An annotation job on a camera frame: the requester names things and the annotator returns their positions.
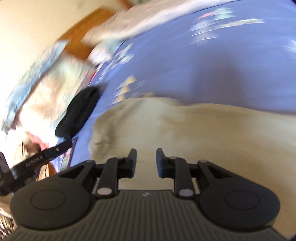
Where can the grey sweat pants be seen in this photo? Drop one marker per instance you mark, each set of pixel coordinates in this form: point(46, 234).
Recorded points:
point(257, 145)

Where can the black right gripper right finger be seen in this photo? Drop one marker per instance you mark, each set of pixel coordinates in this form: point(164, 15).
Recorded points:
point(182, 173)

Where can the blue printed bed sheet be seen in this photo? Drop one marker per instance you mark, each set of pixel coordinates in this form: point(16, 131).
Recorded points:
point(240, 53)

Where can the black folded garment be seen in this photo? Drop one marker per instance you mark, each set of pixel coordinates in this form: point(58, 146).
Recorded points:
point(78, 112)

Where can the patterned pillow pile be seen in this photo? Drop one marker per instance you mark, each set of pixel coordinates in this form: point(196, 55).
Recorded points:
point(40, 99)

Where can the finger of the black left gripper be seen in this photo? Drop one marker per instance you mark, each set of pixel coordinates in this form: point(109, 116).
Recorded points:
point(27, 168)

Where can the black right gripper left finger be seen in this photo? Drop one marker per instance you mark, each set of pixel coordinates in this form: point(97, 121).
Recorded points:
point(102, 180)

